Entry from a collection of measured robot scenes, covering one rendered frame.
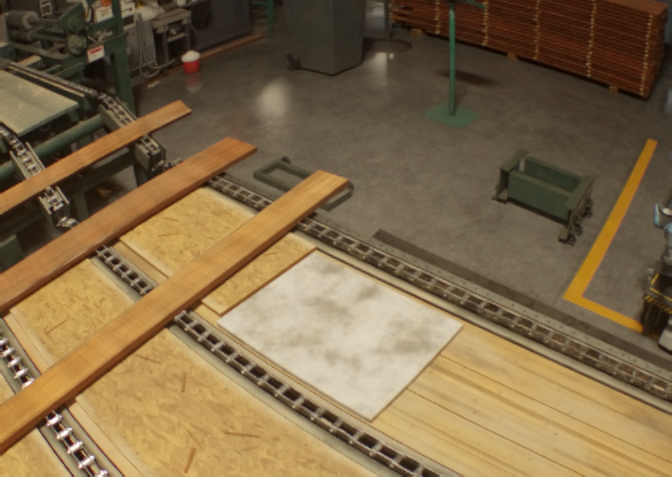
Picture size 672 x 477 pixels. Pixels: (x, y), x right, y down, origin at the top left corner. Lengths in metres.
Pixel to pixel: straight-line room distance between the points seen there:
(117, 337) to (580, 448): 1.42
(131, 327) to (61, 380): 0.32
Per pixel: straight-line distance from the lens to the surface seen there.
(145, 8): 6.57
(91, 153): 2.89
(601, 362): 1.76
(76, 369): 1.78
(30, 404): 1.75
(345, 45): 5.97
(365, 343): 1.73
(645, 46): 6.41
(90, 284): 2.15
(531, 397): 1.66
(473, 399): 1.62
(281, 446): 1.50
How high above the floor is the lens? 2.08
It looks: 34 degrees down
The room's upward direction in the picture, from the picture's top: 3 degrees counter-clockwise
